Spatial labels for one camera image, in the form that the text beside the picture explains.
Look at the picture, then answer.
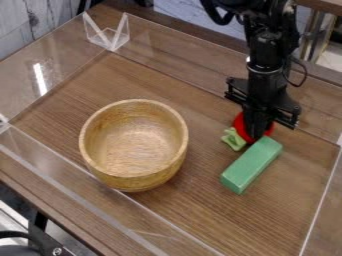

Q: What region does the metal table leg background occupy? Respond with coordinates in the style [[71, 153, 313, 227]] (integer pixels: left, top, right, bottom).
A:
[[300, 10, 338, 63]]

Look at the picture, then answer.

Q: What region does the clear acrylic corner bracket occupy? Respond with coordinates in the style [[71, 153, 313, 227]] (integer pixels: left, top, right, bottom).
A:
[[82, 12, 130, 52]]

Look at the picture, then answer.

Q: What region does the round wooden bowl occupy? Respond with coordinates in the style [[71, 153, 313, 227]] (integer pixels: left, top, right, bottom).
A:
[[79, 99, 189, 192]]

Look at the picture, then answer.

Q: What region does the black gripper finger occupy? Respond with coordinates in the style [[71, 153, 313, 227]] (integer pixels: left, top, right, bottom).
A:
[[243, 103, 274, 140]]

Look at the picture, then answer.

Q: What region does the red knitted strawberry fruit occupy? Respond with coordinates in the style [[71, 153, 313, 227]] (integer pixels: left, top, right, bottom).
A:
[[221, 113, 276, 152]]

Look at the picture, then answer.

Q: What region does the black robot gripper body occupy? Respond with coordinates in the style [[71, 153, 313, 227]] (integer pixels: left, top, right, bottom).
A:
[[225, 63, 302, 129]]

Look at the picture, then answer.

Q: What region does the green rectangular block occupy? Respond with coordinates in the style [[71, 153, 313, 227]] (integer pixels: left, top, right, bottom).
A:
[[221, 136, 284, 195]]

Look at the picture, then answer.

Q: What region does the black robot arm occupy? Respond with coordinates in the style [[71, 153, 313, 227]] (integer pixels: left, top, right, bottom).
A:
[[199, 0, 302, 141]]

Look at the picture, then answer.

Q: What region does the black cable lower left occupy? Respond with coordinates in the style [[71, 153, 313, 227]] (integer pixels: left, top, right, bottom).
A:
[[0, 229, 34, 256]]

